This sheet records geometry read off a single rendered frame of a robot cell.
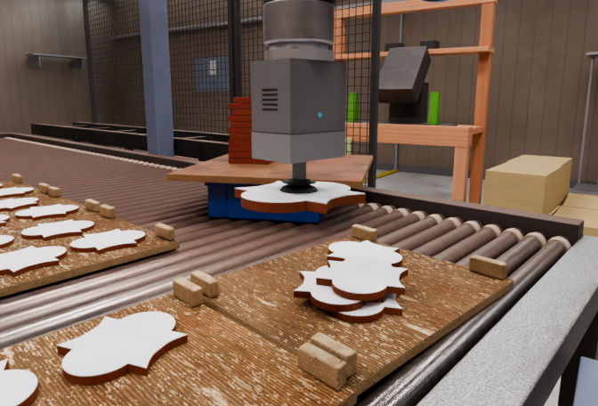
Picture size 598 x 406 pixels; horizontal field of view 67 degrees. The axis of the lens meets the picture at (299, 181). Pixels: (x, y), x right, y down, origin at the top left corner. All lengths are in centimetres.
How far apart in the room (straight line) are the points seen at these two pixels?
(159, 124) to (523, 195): 234
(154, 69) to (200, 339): 193
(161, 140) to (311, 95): 199
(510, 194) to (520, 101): 409
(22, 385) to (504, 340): 57
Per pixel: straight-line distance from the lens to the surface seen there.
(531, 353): 68
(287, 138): 45
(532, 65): 736
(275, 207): 45
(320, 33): 48
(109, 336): 63
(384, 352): 58
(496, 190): 340
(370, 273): 71
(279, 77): 46
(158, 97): 242
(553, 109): 731
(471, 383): 59
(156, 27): 244
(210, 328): 63
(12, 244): 111
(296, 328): 62
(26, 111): 1191
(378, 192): 140
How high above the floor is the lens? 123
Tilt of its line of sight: 10 degrees down
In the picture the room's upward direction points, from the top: straight up
